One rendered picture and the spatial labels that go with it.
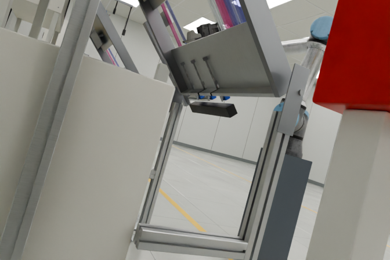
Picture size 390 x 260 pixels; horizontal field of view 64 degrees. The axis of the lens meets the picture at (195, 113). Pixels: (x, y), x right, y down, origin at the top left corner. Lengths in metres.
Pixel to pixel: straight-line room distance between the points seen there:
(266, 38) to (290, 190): 0.92
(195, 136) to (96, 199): 9.00
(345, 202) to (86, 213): 0.47
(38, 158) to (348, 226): 0.49
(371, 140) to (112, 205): 0.49
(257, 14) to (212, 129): 9.12
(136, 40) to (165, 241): 8.51
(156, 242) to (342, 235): 0.40
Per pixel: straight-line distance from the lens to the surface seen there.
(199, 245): 0.75
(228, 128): 10.13
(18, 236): 0.65
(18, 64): 0.64
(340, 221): 0.43
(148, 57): 9.10
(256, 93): 0.89
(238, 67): 0.99
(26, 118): 0.64
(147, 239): 0.70
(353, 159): 0.43
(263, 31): 0.80
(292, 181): 1.55
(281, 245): 1.62
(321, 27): 1.52
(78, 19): 0.61
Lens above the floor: 0.54
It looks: 3 degrees up
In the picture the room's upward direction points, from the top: 16 degrees clockwise
